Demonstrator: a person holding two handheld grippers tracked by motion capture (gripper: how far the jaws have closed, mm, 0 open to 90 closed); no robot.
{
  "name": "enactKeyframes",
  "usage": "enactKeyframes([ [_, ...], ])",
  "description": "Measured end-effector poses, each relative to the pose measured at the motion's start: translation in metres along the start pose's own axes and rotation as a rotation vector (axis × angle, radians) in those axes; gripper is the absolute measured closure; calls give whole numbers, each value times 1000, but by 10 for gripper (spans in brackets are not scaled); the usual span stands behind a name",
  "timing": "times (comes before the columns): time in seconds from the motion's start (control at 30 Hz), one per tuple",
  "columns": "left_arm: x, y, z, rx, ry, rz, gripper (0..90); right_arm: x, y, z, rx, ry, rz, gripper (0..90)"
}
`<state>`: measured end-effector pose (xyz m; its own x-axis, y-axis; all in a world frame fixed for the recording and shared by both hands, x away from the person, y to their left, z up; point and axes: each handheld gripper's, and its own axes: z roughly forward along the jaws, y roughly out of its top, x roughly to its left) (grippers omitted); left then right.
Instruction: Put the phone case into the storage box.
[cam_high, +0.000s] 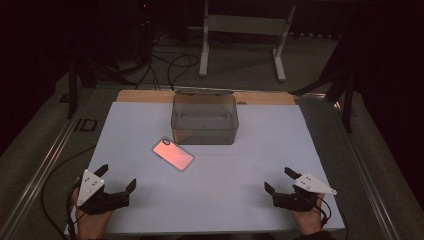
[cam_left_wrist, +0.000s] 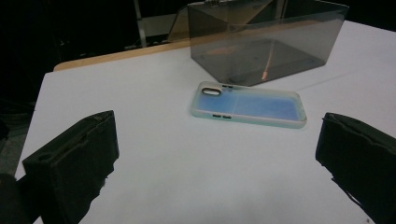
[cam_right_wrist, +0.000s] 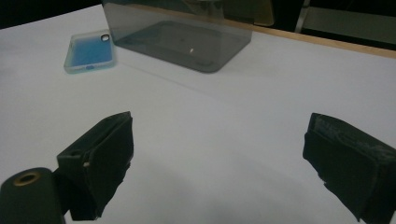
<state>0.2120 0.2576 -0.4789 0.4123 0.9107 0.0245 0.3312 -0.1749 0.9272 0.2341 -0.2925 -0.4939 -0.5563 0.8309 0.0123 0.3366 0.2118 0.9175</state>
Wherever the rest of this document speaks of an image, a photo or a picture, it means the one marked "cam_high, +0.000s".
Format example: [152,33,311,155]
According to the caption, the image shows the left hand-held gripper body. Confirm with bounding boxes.
[76,168,130,216]

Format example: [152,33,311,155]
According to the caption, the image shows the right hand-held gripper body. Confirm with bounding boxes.
[272,172,338,213]

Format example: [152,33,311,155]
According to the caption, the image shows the pink phone case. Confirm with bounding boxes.
[151,136,195,173]

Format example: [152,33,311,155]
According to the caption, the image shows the transparent plastic box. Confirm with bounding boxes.
[170,88,240,146]

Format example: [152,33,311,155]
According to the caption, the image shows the person's right hand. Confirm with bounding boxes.
[289,194,326,236]

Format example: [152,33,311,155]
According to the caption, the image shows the person's left hand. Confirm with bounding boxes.
[71,186,115,240]

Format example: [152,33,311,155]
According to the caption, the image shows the white table sheet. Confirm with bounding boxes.
[64,101,346,236]

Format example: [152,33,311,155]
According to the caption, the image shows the black stand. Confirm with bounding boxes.
[289,33,356,134]
[66,56,98,120]

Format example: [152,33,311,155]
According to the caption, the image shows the wooden board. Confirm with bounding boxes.
[115,89,297,106]

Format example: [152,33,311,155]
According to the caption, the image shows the white metal stand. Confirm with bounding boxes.
[198,0,297,83]

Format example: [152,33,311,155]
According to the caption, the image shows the left hand-held gripper cable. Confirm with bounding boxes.
[65,181,88,240]

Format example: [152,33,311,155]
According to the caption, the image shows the hand-held gripper cable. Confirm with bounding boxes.
[313,196,350,240]
[65,181,88,240]

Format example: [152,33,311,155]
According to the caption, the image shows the right hand-held gripper cable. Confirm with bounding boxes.
[313,196,350,240]

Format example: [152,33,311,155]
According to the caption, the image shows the long black cable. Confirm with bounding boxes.
[40,144,98,240]

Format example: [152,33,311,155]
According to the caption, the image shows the aluminium frame rail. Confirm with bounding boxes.
[334,99,401,240]
[0,89,95,240]

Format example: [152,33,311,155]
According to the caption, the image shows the black looped floor cable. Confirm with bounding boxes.
[166,53,200,91]

